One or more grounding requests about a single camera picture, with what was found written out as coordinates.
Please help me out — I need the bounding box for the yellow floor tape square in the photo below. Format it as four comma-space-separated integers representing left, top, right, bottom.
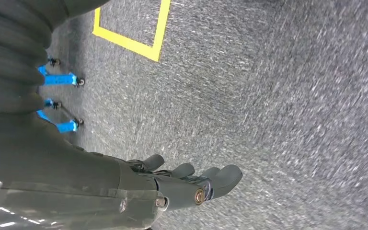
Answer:
92, 0, 172, 62

